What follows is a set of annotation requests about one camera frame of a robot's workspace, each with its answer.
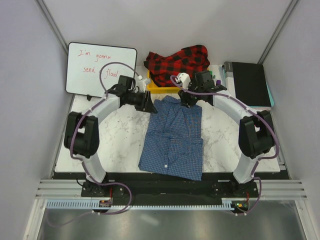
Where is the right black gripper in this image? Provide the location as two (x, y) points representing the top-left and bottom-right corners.
(177, 82), (203, 110)

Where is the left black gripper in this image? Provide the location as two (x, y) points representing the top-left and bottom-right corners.
(126, 90), (157, 114)

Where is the blue checkered long sleeve shirt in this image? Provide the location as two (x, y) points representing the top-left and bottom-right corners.
(138, 95), (204, 181)

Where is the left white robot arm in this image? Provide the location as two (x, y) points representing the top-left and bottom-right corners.
(63, 75), (157, 197)

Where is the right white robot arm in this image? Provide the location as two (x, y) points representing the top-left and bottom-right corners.
(170, 70), (279, 197)

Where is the black notebook stack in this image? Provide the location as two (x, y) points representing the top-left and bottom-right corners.
(220, 62), (275, 110)

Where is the yellow plastic bin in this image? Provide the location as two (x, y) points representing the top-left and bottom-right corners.
(147, 70), (180, 94)

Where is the red black plaid shirt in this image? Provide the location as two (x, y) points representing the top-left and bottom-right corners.
(143, 45), (210, 88)

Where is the white dry-erase board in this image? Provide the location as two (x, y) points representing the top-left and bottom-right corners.
(65, 42), (138, 97)

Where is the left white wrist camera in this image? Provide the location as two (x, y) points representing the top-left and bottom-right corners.
(136, 75), (151, 92)

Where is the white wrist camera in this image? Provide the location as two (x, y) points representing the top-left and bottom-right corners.
(175, 72), (191, 90)
(136, 75), (151, 92)

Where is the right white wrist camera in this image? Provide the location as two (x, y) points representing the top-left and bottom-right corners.
(175, 72), (191, 90)

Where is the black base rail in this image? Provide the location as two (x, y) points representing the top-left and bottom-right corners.
(81, 172), (259, 205)

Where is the white slotted cable duct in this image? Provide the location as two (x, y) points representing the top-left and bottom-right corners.
(46, 199), (235, 211)

